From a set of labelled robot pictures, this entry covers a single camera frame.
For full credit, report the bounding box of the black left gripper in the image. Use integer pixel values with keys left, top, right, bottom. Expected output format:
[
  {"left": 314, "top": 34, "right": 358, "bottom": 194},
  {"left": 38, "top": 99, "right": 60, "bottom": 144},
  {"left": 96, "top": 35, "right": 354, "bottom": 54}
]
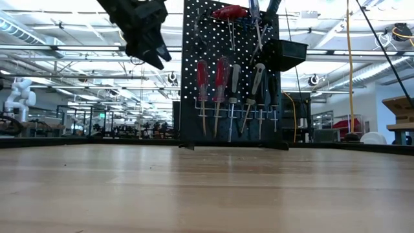
[{"left": 96, "top": 0, "right": 173, "bottom": 71}]

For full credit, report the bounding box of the small red clear Husky screwdriver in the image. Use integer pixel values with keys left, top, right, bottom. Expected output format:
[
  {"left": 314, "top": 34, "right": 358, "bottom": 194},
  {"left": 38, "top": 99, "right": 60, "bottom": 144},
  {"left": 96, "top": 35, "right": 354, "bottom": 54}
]
[{"left": 196, "top": 59, "right": 210, "bottom": 137}]

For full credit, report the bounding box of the large red clear Husky screwdriver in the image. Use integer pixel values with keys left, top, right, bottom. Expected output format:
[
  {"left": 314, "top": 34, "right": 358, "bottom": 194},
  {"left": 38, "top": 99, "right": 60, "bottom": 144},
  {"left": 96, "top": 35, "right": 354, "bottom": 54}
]
[{"left": 212, "top": 56, "right": 231, "bottom": 139}]

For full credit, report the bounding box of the grey black nut driver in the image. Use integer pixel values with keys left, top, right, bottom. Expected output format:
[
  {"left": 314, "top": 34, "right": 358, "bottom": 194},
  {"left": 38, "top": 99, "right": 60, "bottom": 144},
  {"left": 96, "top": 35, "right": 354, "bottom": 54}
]
[
  {"left": 239, "top": 62, "right": 267, "bottom": 135},
  {"left": 226, "top": 63, "right": 242, "bottom": 143}
]

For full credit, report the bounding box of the blue clear handle screwdriver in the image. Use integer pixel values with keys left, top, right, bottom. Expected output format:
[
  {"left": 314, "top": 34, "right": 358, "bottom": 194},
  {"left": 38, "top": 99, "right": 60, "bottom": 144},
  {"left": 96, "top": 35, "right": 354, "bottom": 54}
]
[{"left": 248, "top": 0, "right": 264, "bottom": 52}]

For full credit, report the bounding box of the blue black handle screwdriver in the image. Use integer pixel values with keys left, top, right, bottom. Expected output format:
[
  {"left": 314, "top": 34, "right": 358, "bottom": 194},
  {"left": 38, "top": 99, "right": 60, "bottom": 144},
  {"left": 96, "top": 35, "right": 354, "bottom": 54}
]
[{"left": 251, "top": 0, "right": 283, "bottom": 65}]

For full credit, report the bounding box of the black metal pegboard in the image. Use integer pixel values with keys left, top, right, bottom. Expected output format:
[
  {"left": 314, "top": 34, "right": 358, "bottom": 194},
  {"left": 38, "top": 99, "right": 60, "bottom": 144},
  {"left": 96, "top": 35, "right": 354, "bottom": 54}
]
[{"left": 173, "top": 0, "right": 290, "bottom": 151}]

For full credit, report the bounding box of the black plastic pegboard bin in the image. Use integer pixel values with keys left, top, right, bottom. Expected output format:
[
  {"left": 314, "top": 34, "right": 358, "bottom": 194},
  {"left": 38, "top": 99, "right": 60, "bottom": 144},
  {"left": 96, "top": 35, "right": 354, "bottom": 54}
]
[{"left": 257, "top": 39, "right": 309, "bottom": 73}]

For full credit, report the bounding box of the background wooden workbench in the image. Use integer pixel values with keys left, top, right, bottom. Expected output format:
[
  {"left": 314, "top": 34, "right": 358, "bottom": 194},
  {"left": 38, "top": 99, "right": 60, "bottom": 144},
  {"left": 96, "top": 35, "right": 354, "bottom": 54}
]
[{"left": 19, "top": 120, "right": 65, "bottom": 139}]

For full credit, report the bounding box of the black background cabinet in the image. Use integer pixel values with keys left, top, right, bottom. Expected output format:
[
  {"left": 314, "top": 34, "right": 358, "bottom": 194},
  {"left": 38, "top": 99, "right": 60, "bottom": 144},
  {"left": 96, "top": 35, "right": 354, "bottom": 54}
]
[{"left": 281, "top": 92, "right": 312, "bottom": 143}]

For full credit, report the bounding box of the grey equipment box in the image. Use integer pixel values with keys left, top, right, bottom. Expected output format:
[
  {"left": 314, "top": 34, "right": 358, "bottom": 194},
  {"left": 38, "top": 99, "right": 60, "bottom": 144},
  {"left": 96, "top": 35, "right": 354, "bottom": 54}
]
[{"left": 312, "top": 128, "right": 342, "bottom": 144}]

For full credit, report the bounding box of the red storage bin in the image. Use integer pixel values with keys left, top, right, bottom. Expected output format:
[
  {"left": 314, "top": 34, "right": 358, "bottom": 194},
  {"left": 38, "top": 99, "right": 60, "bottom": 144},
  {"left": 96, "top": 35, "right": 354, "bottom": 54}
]
[{"left": 332, "top": 118, "right": 362, "bottom": 133}]

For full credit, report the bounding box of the black round floor base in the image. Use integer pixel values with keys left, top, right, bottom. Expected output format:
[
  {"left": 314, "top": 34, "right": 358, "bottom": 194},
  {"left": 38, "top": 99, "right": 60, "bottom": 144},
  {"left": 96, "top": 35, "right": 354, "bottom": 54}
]
[{"left": 343, "top": 131, "right": 362, "bottom": 142}]

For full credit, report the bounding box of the brown cardboard box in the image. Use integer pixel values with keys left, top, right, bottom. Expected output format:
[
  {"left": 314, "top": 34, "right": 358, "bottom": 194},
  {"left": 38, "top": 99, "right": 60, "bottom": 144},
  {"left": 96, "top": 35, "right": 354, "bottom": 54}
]
[{"left": 381, "top": 95, "right": 414, "bottom": 124}]

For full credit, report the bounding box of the wooden side table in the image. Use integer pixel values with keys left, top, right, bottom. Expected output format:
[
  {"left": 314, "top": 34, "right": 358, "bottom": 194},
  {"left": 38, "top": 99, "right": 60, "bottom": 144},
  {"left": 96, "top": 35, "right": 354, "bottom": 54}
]
[{"left": 386, "top": 122, "right": 414, "bottom": 140}]

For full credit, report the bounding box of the chrome screwdriver holder rail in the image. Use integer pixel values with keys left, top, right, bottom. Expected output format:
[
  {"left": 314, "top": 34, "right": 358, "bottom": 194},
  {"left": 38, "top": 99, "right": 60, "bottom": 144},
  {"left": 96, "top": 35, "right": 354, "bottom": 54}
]
[{"left": 192, "top": 96, "right": 281, "bottom": 123}]

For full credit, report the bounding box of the black looped cable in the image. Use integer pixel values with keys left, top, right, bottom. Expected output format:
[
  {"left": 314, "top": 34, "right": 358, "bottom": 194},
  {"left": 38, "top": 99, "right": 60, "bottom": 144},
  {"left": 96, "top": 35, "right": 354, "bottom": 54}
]
[{"left": 0, "top": 115, "right": 25, "bottom": 136}]

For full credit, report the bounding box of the thin yellow cable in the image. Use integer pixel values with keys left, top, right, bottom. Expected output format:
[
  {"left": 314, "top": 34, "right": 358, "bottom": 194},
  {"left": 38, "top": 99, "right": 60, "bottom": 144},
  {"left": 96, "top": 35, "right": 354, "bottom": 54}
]
[{"left": 283, "top": 92, "right": 298, "bottom": 143}]

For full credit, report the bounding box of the black taut cable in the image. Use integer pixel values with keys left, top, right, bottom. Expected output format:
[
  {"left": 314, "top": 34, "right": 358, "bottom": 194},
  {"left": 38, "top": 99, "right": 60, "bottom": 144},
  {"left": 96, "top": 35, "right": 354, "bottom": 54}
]
[{"left": 354, "top": 0, "right": 414, "bottom": 109}]

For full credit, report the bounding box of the black reel with yellow cable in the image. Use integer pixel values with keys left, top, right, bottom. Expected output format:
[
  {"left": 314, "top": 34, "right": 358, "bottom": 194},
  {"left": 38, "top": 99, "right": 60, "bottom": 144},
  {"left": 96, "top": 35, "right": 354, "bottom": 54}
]
[{"left": 392, "top": 22, "right": 414, "bottom": 48}]

